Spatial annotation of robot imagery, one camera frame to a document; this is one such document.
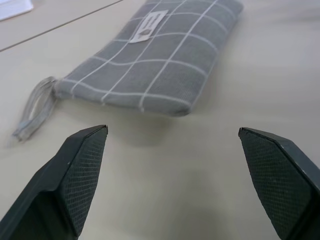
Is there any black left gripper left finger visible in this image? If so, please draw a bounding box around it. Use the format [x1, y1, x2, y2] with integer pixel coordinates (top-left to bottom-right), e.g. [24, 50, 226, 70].
[0, 124, 109, 240]

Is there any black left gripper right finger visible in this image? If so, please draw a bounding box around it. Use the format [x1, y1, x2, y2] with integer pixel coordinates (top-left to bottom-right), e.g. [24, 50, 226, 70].
[238, 127, 320, 240]

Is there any grey checked fabric pouch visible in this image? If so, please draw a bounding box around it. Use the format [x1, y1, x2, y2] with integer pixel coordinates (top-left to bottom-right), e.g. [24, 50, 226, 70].
[11, 0, 245, 143]

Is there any white rectangular plastic box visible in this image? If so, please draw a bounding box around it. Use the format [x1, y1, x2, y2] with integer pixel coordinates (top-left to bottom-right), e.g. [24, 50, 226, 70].
[0, 0, 34, 22]

